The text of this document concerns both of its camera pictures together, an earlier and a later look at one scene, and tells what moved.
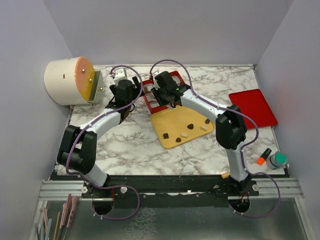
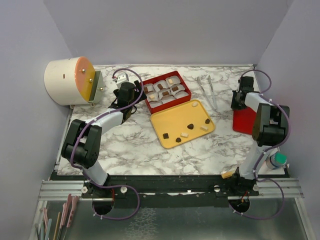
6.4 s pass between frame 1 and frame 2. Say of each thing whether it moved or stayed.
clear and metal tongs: moved
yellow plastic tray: stayed
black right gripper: moved
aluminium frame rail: stayed
